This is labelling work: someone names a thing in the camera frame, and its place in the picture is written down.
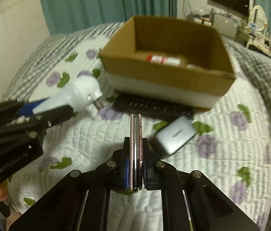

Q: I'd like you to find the silver mini fridge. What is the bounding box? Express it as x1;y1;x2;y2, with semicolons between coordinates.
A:
212;13;240;39

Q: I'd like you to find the red capped white bottle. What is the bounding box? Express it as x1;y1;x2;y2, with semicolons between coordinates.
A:
145;55;181;66

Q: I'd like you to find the black remote control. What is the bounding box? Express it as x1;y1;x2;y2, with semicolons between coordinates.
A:
113;93;194;122

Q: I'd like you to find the round white vanity mirror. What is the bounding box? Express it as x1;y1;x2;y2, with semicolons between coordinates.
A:
248;5;268;35

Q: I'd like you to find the grey power bank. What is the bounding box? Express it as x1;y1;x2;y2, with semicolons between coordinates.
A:
152;116;197;159

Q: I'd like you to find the white handheld device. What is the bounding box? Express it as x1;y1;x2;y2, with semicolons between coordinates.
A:
33;76;103;115

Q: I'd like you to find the green checkered bedspread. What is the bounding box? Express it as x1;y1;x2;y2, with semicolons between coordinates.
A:
4;23;271;230

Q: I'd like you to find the green curtain left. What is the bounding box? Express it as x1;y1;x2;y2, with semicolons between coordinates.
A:
40;0;177;35

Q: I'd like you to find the brown cardboard box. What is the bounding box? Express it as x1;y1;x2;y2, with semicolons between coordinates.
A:
100;16;235;110

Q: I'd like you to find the white dressing table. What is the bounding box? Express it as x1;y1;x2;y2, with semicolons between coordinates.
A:
234;29;271;59

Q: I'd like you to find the white floral quilted mat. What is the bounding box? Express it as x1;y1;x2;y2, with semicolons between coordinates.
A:
5;28;271;231

